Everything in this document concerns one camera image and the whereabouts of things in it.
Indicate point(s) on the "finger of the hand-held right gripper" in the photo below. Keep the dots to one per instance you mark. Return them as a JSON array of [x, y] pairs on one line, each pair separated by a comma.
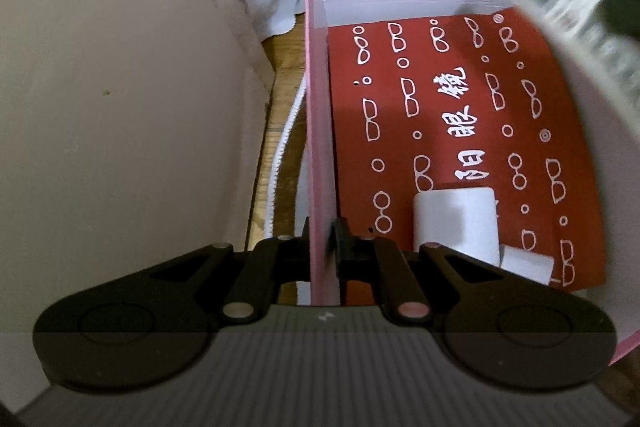
[[625, 14]]

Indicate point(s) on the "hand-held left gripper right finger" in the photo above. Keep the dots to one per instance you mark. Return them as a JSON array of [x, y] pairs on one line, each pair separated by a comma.
[[395, 277]]

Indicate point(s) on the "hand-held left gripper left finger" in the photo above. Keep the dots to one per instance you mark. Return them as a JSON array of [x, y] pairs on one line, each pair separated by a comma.
[[260, 272]]

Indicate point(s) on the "pink cardboard box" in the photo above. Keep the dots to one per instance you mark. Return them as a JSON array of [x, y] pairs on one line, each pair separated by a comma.
[[317, 147]]

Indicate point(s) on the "white power adapter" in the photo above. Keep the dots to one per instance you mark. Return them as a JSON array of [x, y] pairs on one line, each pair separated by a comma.
[[455, 222]]

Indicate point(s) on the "small white block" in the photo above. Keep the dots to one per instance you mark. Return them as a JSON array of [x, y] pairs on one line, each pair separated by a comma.
[[525, 263]]

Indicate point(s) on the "red glasses-print bag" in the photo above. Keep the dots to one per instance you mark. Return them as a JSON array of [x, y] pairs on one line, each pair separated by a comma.
[[450, 92]]

